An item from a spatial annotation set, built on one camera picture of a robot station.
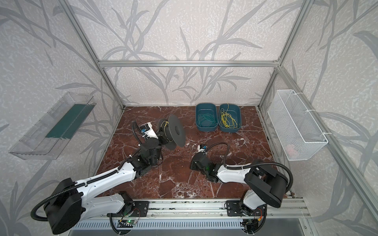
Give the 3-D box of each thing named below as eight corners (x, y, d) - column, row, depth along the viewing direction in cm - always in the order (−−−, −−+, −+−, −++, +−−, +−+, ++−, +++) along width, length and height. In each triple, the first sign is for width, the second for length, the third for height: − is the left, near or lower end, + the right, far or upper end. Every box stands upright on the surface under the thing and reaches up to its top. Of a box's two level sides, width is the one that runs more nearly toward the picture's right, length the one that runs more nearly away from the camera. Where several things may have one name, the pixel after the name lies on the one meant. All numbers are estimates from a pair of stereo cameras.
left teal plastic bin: (195, 131, 107) (195, 126, 102) (195, 107, 123) (195, 102, 118) (218, 131, 107) (219, 126, 102) (216, 107, 123) (216, 102, 118)
